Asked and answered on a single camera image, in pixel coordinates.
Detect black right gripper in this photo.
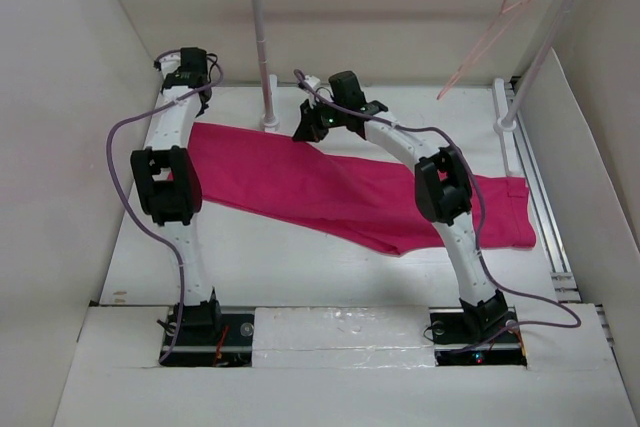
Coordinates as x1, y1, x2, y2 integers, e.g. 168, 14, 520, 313
293, 95, 347, 142

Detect pink trousers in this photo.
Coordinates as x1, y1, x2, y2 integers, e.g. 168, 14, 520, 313
167, 121, 539, 257

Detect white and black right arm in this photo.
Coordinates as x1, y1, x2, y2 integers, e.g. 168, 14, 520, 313
292, 69, 508, 344

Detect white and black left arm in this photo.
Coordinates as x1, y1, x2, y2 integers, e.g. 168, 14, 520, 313
130, 47, 223, 346

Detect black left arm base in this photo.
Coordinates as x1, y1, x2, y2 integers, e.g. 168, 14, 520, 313
159, 311, 255, 368

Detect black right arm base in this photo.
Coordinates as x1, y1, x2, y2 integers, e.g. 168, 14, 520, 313
423, 308, 528, 367

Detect pink wire hanger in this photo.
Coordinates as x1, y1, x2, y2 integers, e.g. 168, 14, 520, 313
436, 0, 533, 101

